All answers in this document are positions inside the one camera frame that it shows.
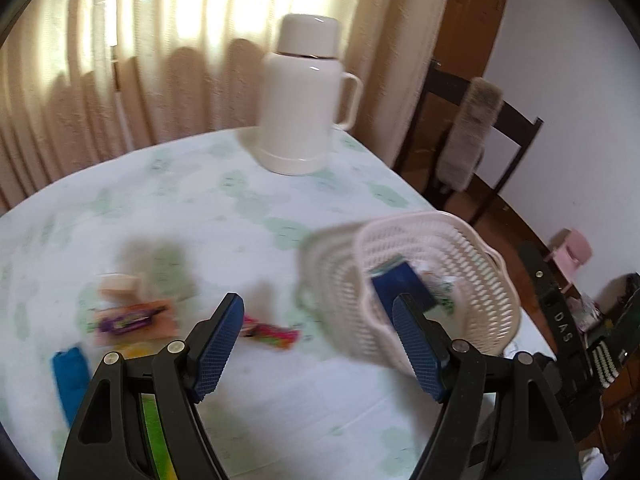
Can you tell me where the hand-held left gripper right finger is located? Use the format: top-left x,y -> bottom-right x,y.
392,293 -> 584,480

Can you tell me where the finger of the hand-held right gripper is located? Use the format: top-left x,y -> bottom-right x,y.
517,241 -> 563,311

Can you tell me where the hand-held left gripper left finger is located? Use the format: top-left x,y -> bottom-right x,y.
57,292 -> 245,480

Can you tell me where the pink and green snack packet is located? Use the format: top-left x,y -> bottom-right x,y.
242,316 -> 301,352

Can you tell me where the orange snack packet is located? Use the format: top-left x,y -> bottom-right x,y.
92,300 -> 179,347

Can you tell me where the dark blue snack packet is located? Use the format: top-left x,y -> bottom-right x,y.
371,259 -> 437,316

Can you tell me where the white plastic basket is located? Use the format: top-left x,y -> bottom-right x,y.
299,211 -> 523,368

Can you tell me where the purple snack packet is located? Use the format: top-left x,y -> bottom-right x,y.
98,309 -> 166,335

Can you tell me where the green yellow-edged snack packet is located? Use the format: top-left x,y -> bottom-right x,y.
141,394 -> 177,480

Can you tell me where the light blue snack packet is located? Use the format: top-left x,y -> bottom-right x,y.
51,346 -> 92,428

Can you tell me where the patterned bag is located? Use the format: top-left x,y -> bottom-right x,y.
570,295 -> 606,333

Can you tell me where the pink child chair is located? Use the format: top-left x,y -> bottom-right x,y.
545,228 -> 593,277

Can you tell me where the peach snack packet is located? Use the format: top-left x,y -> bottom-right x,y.
97,273 -> 143,303

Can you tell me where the grey fur cloth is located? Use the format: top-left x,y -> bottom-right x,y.
437,77 -> 503,193

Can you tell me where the dark wooden chair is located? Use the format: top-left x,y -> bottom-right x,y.
392,60 -> 545,226

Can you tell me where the white thermos jug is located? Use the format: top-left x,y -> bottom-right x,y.
256,13 -> 363,177

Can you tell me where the brown wooden door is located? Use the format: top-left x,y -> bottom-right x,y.
395,0 -> 512,176

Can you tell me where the beige curtain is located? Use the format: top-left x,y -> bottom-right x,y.
0,0 -> 458,216

